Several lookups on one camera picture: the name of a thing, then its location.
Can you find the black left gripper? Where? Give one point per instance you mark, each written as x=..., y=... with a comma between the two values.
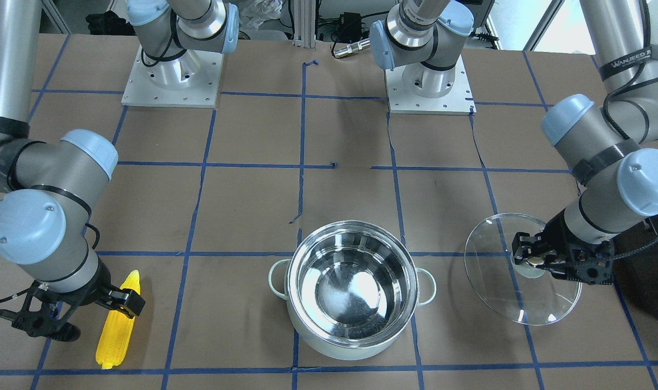
x=561, y=236

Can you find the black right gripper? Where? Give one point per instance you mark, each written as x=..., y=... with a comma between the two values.
x=88, y=287

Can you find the pale green steel pot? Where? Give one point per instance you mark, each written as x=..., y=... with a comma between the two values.
x=351, y=288

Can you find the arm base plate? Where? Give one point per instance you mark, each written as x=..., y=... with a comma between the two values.
x=190, y=81
x=415, y=89

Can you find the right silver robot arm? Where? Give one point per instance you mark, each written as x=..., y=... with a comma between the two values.
x=299, y=141

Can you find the glass pot lid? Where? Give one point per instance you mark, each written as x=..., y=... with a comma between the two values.
x=520, y=293

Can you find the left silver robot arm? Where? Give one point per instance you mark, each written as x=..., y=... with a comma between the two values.
x=617, y=214

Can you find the yellow corn cob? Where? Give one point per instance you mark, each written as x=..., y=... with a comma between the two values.
x=114, y=340

